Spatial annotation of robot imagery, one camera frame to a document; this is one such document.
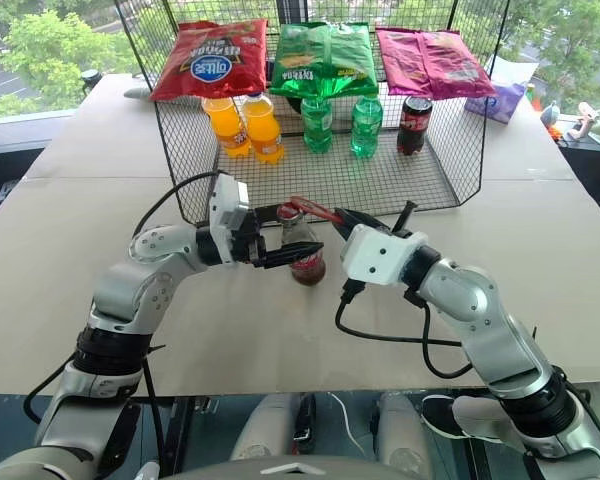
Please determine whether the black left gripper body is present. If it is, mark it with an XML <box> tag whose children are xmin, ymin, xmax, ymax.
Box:
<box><xmin>228</xmin><ymin>206</ymin><xmax>270</xmax><ymax>267</ymax></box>

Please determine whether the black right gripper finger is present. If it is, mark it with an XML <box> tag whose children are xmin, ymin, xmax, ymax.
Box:
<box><xmin>391</xmin><ymin>200</ymin><xmax>416</xmax><ymax>235</ymax></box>
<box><xmin>331</xmin><ymin>206</ymin><xmax>370</xmax><ymax>242</ymax></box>

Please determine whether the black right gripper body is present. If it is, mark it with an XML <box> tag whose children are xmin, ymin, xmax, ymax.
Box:
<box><xmin>358</xmin><ymin>214</ymin><xmax>414</xmax><ymax>239</ymax></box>

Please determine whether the glass cola bottle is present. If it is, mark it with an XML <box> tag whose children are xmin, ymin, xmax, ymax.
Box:
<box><xmin>274</xmin><ymin>202</ymin><xmax>328</xmax><ymax>288</ymax></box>

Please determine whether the red bottle opener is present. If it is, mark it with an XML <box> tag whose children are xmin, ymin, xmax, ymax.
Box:
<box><xmin>288</xmin><ymin>195</ymin><xmax>344</xmax><ymax>227</ymax></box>

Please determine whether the orange soda bottle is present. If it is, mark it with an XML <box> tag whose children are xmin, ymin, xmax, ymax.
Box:
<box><xmin>240</xmin><ymin>91</ymin><xmax>286</xmax><ymax>165</ymax></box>
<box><xmin>201</xmin><ymin>97</ymin><xmax>252</xmax><ymax>159</ymax></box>

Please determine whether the dark plastic cola bottle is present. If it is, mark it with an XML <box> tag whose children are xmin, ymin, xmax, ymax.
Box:
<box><xmin>396</xmin><ymin>96</ymin><xmax>434</xmax><ymax>157</ymax></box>

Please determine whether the green soda bottle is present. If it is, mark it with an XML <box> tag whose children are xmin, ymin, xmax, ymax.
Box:
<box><xmin>300</xmin><ymin>96</ymin><xmax>335</xmax><ymax>155</ymax></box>
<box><xmin>350</xmin><ymin>94</ymin><xmax>384</xmax><ymax>159</ymax></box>

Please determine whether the purple tissue box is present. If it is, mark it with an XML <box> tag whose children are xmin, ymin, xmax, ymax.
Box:
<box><xmin>463</xmin><ymin>56</ymin><xmax>540</xmax><ymax>126</ymax></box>

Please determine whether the purple chips bag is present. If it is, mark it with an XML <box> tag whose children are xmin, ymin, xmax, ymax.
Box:
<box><xmin>375</xmin><ymin>27</ymin><xmax>498</xmax><ymax>100</ymax></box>

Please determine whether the red chips bag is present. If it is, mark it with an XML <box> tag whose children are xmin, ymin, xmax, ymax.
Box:
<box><xmin>148</xmin><ymin>18</ymin><xmax>270</xmax><ymax>103</ymax></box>

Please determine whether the green chips bag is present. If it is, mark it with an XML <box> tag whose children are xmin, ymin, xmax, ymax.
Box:
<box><xmin>268</xmin><ymin>21</ymin><xmax>381</xmax><ymax>100</ymax></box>

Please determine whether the black upright device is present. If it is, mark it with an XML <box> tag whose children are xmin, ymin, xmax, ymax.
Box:
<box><xmin>291</xmin><ymin>393</ymin><xmax>317</xmax><ymax>455</ymax></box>

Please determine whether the grey rounded shape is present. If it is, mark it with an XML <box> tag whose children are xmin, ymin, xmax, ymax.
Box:
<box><xmin>374</xmin><ymin>391</ymin><xmax>435</xmax><ymax>477</ymax></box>
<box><xmin>228</xmin><ymin>393</ymin><xmax>302</xmax><ymax>462</ymax></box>

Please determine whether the grey blue toy figure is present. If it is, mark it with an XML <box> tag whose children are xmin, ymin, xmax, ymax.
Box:
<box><xmin>539</xmin><ymin>99</ymin><xmax>562</xmax><ymax>129</ymax></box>

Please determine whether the black sneaker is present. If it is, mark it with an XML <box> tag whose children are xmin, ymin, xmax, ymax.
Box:
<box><xmin>421</xmin><ymin>393</ymin><xmax>482</xmax><ymax>441</ymax></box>

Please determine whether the pink toy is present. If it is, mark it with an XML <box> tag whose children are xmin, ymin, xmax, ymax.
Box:
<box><xmin>563</xmin><ymin>101</ymin><xmax>600</xmax><ymax>142</ymax></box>

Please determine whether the grey robot torso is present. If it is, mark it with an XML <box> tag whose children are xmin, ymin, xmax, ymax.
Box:
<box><xmin>177</xmin><ymin>451</ymin><xmax>434</xmax><ymax>480</ymax></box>

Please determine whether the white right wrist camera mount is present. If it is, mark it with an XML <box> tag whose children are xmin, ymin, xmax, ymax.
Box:
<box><xmin>339</xmin><ymin>223</ymin><xmax>429</xmax><ymax>288</ymax></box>

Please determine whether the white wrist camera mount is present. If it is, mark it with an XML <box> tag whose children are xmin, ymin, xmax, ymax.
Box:
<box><xmin>207</xmin><ymin>172</ymin><xmax>251</xmax><ymax>264</ymax></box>
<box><xmin>339</xmin><ymin>223</ymin><xmax>429</xmax><ymax>288</ymax></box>

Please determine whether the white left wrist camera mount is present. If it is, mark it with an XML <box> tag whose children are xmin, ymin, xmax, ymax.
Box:
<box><xmin>207</xmin><ymin>172</ymin><xmax>251</xmax><ymax>264</ymax></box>

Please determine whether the black wire rack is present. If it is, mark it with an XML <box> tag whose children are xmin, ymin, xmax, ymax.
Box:
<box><xmin>113</xmin><ymin>0</ymin><xmax>511</xmax><ymax>225</ymax></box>

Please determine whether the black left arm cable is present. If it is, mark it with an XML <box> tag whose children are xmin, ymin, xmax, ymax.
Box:
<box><xmin>131</xmin><ymin>171</ymin><xmax>222</xmax><ymax>239</ymax></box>

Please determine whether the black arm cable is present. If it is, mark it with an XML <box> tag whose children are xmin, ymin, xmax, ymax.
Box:
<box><xmin>335</xmin><ymin>278</ymin><xmax>476</xmax><ymax>380</ymax></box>
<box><xmin>131</xmin><ymin>171</ymin><xmax>222</xmax><ymax>239</ymax></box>

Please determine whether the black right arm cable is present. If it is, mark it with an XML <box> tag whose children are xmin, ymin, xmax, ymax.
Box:
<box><xmin>335</xmin><ymin>278</ymin><xmax>476</xmax><ymax>380</ymax></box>

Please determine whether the thin white cable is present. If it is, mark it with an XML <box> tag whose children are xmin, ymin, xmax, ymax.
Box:
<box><xmin>328</xmin><ymin>392</ymin><xmax>363</xmax><ymax>454</ymax></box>

